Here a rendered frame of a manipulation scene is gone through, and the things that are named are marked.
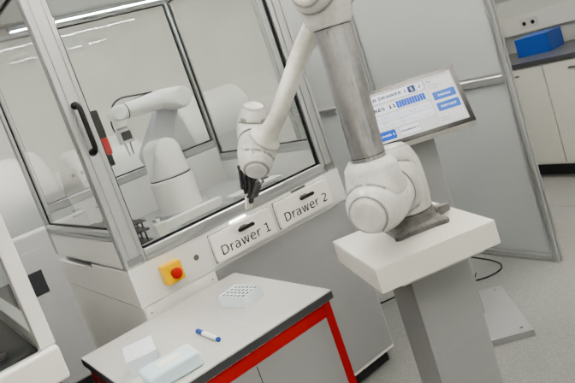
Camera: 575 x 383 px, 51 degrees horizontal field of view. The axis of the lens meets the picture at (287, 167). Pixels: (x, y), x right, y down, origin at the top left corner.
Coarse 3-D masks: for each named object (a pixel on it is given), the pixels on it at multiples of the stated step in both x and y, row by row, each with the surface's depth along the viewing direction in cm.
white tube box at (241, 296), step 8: (232, 288) 200; (240, 288) 198; (248, 288) 195; (256, 288) 193; (224, 296) 195; (232, 296) 193; (240, 296) 191; (248, 296) 190; (256, 296) 192; (224, 304) 196; (232, 304) 193; (240, 304) 190; (248, 304) 190
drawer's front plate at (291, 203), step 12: (324, 180) 257; (300, 192) 249; (324, 192) 256; (276, 204) 242; (288, 204) 245; (300, 204) 249; (312, 204) 252; (324, 204) 256; (276, 216) 243; (288, 216) 245; (300, 216) 248
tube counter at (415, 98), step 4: (424, 92) 269; (412, 96) 269; (416, 96) 269; (420, 96) 268; (424, 96) 268; (428, 96) 267; (400, 100) 270; (404, 100) 270; (408, 100) 269; (412, 100) 268; (416, 100) 268; (420, 100) 267; (388, 104) 271; (392, 104) 270; (396, 104) 270; (400, 104) 269; (404, 104) 269; (408, 104) 268; (388, 108) 270; (392, 108) 269; (396, 108) 269
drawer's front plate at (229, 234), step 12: (252, 216) 235; (264, 216) 238; (228, 228) 229; (252, 228) 235; (264, 228) 238; (276, 228) 241; (216, 240) 225; (228, 240) 228; (240, 240) 231; (252, 240) 234; (216, 252) 225; (228, 252) 228
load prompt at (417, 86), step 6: (414, 84) 272; (420, 84) 271; (396, 90) 273; (402, 90) 272; (408, 90) 271; (414, 90) 271; (420, 90) 270; (378, 96) 274; (384, 96) 273; (390, 96) 272; (396, 96) 272; (402, 96) 271; (372, 102) 273; (378, 102) 273; (384, 102) 272
